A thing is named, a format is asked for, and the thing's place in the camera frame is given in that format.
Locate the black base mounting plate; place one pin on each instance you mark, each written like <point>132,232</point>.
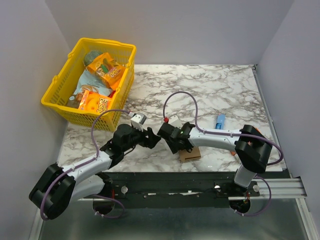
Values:
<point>155,190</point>

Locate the blue rectangular pack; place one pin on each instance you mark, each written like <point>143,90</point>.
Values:
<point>220,120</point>

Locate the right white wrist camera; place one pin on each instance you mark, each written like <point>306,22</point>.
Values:
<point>173,121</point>

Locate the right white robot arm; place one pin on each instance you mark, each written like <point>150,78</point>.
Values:
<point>252,148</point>

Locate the brown cardboard paper box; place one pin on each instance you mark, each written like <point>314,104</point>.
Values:
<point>186,156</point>

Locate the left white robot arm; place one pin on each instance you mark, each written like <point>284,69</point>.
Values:
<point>53,191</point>

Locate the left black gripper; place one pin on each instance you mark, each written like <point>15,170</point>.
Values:
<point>152,139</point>

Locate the light blue snack bag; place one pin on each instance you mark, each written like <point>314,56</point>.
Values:
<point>92,83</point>

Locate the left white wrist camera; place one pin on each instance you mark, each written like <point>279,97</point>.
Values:
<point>137,121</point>

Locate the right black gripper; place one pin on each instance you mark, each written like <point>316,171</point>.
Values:
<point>167,133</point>

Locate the yellow plastic basket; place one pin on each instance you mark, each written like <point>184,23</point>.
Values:
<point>64,84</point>

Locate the green round scouring pad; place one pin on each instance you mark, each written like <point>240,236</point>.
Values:
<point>91,56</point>

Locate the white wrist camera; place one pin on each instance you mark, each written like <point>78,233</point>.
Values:
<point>173,121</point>
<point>137,121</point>

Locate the orange gummy candy bag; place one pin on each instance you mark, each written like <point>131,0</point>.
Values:
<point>107,69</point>

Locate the orange sponge daddy package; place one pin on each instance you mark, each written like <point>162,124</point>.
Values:
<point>94,102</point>

